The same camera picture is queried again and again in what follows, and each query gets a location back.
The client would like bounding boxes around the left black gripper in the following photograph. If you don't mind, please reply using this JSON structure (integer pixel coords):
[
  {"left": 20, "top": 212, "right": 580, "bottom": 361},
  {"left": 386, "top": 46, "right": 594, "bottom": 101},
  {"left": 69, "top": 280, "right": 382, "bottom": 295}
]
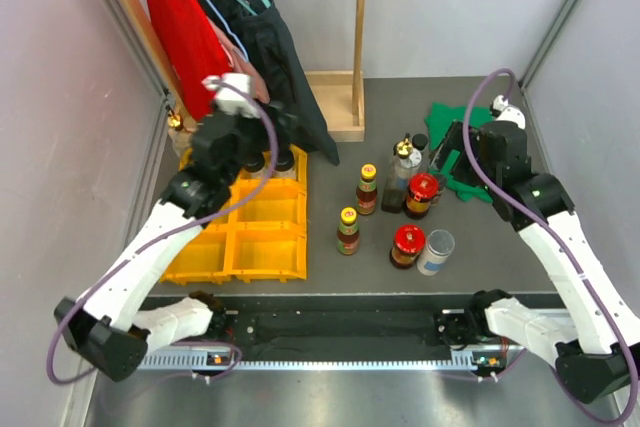
[{"left": 221, "top": 102, "right": 294, "bottom": 185}]

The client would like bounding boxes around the black lid spice shaker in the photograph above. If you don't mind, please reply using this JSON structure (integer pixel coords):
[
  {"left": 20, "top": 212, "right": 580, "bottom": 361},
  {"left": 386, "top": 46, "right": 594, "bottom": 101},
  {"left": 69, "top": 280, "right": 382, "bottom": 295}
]
[
  {"left": 243, "top": 153, "right": 266, "bottom": 179},
  {"left": 273, "top": 149, "right": 297, "bottom": 180}
]

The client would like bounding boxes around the glass oil bottle gold spout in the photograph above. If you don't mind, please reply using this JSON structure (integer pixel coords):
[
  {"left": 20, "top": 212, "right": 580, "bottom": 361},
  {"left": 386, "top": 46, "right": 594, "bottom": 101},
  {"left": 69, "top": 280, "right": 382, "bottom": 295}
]
[{"left": 167, "top": 108, "right": 192, "bottom": 159}]

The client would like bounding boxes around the sauce bottle yellow cap front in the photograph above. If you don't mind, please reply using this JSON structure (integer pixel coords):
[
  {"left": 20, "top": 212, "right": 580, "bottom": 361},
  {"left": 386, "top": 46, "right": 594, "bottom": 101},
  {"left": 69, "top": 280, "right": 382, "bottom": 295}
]
[{"left": 337, "top": 207, "right": 360, "bottom": 255}]

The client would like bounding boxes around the sauce bottle yellow cap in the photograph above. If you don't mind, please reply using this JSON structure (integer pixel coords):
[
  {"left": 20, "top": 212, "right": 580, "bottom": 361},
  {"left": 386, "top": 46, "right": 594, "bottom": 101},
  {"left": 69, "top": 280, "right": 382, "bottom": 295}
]
[
  {"left": 356, "top": 163, "right": 377, "bottom": 215},
  {"left": 337, "top": 207, "right": 360, "bottom": 255}
]

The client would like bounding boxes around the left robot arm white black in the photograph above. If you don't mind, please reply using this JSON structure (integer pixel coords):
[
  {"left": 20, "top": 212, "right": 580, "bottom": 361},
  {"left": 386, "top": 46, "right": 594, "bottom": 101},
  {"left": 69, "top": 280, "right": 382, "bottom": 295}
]
[{"left": 46, "top": 72, "right": 288, "bottom": 385}]

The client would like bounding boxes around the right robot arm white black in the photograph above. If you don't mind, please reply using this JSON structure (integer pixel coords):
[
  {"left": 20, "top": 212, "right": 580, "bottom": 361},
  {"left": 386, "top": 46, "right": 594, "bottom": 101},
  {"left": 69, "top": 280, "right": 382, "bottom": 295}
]
[{"left": 431, "top": 96, "right": 639, "bottom": 404}]

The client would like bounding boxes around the green cloth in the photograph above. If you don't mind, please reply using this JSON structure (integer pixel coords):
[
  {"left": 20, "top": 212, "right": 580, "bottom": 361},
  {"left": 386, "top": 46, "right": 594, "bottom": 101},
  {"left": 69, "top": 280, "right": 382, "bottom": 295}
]
[{"left": 425, "top": 103, "right": 492, "bottom": 204}]

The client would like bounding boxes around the small black cap bottle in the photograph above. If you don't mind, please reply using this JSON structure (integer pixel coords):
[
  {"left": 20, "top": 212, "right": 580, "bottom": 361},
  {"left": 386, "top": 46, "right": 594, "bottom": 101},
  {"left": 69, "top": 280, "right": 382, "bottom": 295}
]
[{"left": 411, "top": 133, "right": 429, "bottom": 153}]

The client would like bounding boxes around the small dark cap bottle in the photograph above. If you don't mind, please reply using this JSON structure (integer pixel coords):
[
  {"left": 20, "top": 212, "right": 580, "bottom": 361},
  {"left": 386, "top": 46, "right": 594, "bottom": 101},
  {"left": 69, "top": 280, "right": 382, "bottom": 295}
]
[{"left": 431, "top": 173, "right": 448, "bottom": 205}]

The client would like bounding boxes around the grey lid white shaker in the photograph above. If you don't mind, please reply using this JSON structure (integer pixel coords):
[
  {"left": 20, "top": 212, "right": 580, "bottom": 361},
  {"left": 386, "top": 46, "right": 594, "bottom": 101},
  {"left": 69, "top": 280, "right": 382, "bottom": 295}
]
[{"left": 398, "top": 149, "right": 422, "bottom": 183}]

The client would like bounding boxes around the red lid sauce jar rear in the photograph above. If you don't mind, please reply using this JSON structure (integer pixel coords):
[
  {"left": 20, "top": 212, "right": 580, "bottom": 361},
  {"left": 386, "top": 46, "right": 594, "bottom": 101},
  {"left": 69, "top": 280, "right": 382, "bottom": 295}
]
[{"left": 403, "top": 173, "right": 439, "bottom": 219}]

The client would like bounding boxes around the red lid sauce jar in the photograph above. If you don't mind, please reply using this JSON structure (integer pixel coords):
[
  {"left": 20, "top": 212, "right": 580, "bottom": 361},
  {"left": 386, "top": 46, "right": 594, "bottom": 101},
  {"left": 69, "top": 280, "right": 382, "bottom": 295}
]
[
  {"left": 403, "top": 173, "right": 439, "bottom": 219},
  {"left": 389, "top": 224, "right": 426, "bottom": 270}
]

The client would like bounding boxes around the pink garment on hanger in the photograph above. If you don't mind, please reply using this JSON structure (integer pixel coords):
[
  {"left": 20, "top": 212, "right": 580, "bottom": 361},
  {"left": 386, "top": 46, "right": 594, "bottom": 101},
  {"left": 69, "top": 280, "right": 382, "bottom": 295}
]
[{"left": 208, "top": 20, "right": 270, "bottom": 104}]

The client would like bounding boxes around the wooden clothes rack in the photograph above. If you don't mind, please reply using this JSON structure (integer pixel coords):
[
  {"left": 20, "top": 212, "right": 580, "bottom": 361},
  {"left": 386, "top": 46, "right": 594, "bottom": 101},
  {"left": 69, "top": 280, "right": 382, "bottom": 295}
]
[{"left": 116, "top": 0, "right": 365, "bottom": 142}]

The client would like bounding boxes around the black garment on hanger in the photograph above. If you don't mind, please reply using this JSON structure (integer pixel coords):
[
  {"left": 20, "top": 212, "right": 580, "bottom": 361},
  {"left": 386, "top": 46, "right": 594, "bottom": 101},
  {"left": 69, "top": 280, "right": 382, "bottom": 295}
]
[{"left": 198, "top": 0, "right": 340, "bottom": 166}]

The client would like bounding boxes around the sauce bottle yellow cap rear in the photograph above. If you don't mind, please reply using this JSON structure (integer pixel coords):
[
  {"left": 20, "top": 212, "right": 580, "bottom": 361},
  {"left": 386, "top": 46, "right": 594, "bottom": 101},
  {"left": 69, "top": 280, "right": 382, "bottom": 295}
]
[{"left": 356, "top": 163, "right": 377, "bottom": 215}]

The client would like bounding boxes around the yellow plastic bin organizer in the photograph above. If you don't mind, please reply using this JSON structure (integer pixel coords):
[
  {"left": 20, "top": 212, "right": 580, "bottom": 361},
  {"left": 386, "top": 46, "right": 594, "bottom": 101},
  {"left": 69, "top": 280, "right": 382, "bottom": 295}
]
[{"left": 161, "top": 146, "right": 308, "bottom": 285}]

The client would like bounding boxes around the grey lid salt jar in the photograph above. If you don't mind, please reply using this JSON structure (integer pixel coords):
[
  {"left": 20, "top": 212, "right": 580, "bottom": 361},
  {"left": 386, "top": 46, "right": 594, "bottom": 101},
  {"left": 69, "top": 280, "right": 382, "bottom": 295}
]
[{"left": 416, "top": 229, "right": 455, "bottom": 276}]

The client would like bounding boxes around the red lid sauce jar front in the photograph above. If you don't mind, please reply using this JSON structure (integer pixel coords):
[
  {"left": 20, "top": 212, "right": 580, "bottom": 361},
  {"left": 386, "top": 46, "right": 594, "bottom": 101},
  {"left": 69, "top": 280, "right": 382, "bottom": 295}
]
[{"left": 389, "top": 224, "right": 426, "bottom": 270}]

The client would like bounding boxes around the red shirt on hanger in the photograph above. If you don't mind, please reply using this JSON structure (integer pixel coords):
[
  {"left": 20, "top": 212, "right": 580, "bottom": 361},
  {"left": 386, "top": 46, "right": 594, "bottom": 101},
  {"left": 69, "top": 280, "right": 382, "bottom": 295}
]
[{"left": 147, "top": 0, "right": 231, "bottom": 121}]

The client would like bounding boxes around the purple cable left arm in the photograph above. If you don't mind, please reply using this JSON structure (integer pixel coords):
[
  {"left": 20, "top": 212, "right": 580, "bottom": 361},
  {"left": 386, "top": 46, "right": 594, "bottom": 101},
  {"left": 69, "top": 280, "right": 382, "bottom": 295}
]
[{"left": 45, "top": 77, "right": 280, "bottom": 387}]

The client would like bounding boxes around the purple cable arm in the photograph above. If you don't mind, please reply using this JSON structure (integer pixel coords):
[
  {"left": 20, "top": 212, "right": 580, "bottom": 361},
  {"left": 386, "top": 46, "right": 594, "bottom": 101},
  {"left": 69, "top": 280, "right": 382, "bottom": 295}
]
[
  {"left": 45, "top": 77, "right": 280, "bottom": 387},
  {"left": 462, "top": 67, "right": 640, "bottom": 423}
]

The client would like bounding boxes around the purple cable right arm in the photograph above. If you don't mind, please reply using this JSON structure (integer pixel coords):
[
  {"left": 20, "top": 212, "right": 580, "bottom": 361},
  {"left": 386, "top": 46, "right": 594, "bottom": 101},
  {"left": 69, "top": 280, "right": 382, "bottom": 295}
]
[{"left": 462, "top": 67, "right": 640, "bottom": 423}]

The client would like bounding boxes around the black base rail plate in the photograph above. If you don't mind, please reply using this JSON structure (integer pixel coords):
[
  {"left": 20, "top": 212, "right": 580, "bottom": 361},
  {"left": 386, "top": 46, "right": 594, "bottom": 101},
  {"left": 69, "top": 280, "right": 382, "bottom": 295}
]
[{"left": 196, "top": 293, "right": 498, "bottom": 361}]

